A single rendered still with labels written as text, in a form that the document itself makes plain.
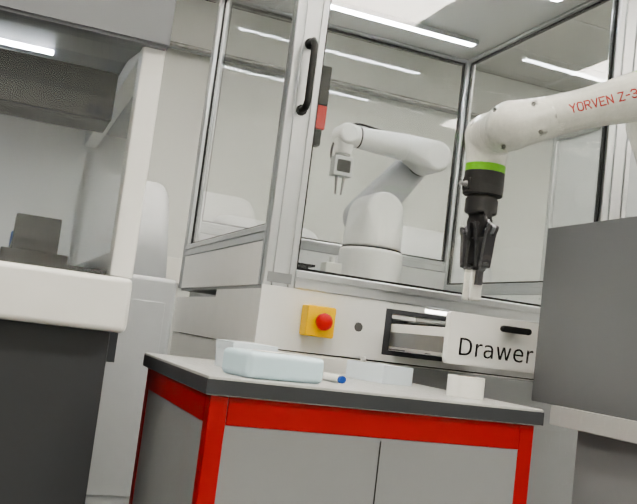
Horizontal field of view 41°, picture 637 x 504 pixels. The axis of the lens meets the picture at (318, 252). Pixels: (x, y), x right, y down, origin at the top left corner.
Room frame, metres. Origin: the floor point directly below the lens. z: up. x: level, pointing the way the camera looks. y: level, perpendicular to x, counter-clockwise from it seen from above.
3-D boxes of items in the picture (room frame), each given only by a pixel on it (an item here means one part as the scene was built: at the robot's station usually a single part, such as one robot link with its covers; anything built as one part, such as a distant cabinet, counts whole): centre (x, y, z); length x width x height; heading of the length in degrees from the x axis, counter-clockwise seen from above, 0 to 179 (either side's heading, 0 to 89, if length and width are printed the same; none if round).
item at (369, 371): (1.85, -0.16, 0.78); 0.12 x 0.08 x 0.04; 36
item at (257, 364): (1.44, 0.05, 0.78); 0.15 x 0.10 x 0.04; 123
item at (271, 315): (2.59, -0.19, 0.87); 1.02 x 0.95 x 0.14; 111
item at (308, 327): (1.99, -0.02, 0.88); 0.07 x 0.05 x 0.07; 111
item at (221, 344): (1.64, 0.11, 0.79); 0.13 x 0.09 x 0.05; 20
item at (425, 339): (2.05, -0.35, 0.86); 0.40 x 0.26 x 0.06; 21
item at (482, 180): (1.92, -0.36, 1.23); 0.12 x 0.09 x 0.06; 111
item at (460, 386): (1.63, -0.31, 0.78); 0.07 x 0.07 x 0.04
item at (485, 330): (1.85, -0.43, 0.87); 0.29 x 0.02 x 0.11; 111
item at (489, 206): (1.93, -0.36, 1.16); 0.08 x 0.07 x 0.09; 21
